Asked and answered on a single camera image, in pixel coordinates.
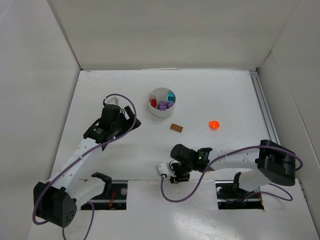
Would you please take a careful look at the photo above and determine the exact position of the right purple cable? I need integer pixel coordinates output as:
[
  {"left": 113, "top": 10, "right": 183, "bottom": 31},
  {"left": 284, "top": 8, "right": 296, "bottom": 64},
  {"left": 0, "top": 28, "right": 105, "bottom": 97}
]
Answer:
[{"left": 160, "top": 145, "right": 304, "bottom": 203}]

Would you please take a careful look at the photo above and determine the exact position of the teal lego brick pair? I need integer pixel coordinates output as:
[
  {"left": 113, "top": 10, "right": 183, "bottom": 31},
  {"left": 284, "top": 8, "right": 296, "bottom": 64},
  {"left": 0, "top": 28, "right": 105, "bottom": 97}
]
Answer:
[{"left": 167, "top": 93, "right": 175, "bottom": 103}]

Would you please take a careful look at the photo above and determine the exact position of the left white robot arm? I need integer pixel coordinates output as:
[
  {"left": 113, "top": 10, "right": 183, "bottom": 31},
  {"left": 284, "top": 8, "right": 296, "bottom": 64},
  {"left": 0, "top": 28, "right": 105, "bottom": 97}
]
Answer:
[{"left": 32, "top": 103, "right": 141, "bottom": 229}]

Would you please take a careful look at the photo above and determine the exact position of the white round divided container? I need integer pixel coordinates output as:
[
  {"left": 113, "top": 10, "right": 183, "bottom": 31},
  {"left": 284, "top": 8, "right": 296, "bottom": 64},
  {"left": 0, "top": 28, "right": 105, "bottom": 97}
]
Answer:
[{"left": 148, "top": 87, "right": 176, "bottom": 118}]

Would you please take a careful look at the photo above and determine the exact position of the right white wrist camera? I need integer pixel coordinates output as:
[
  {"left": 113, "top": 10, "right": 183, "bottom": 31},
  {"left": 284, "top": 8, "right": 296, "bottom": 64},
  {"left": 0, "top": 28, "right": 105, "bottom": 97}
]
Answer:
[{"left": 155, "top": 162, "right": 176, "bottom": 178}]

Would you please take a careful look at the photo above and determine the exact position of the orange round lego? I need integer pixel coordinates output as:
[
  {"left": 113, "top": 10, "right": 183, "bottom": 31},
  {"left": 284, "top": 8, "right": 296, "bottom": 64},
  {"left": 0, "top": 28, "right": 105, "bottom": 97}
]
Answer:
[{"left": 209, "top": 120, "right": 220, "bottom": 130}]

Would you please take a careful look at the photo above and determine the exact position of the tan lego plate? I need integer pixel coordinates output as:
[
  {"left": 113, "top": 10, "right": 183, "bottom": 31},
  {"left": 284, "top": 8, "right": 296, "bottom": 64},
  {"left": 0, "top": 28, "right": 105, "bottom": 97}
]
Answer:
[{"left": 170, "top": 123, "right": 183, "bottom": 133}]

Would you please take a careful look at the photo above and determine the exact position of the purple cable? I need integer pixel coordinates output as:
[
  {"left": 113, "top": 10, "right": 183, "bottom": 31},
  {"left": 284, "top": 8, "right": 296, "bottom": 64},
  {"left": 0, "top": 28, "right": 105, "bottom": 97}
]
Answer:
[
  {"left": 32, "top": 93, "right": 137, "bottom": 240},
  {"left": 160, "top": 145, "right": 304, "bottom": 203}
]

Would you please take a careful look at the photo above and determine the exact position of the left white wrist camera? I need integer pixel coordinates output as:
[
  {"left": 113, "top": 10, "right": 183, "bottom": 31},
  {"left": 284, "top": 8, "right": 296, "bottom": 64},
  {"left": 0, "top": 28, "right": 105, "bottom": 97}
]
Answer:
[{"left": 102, "top": 96, "right": 119, "bottom": 106}]

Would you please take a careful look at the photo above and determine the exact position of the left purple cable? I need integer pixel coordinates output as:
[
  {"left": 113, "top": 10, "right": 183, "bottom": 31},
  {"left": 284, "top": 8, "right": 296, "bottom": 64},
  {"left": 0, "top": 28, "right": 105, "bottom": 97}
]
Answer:
[{"left": 32, "top": 93, "right": 137, "bottom": 240}]

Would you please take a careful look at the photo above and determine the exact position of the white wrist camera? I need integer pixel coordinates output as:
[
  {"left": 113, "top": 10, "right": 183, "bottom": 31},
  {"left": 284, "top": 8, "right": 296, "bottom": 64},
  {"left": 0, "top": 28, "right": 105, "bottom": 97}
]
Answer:
[
  {"left": 155, "top": 162, "right": 176, "bottom": 178},
  {"left": 102, "top": 96, "right": 119, "bottom": 106}
]

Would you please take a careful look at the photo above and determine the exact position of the red lego brick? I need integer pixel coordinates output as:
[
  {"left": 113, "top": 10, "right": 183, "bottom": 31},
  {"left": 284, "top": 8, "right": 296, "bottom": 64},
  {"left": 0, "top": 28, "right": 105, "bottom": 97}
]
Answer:
[{"left": 150, "top": 99, "right": 157, "bottom": 108}]

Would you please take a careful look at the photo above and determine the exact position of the aluminium rail right side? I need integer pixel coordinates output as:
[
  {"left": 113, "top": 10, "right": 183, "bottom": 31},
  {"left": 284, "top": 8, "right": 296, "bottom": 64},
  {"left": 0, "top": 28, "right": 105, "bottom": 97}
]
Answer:
[{"left": 249, "top": 70, "right": 280, "bottom": 145}]

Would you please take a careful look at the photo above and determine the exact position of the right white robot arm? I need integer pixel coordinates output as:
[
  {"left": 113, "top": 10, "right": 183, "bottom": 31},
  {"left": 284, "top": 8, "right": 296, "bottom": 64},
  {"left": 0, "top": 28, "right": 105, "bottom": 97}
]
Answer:
[{"left": 160, "top": 140, "right": 300, "bottom": 192}]

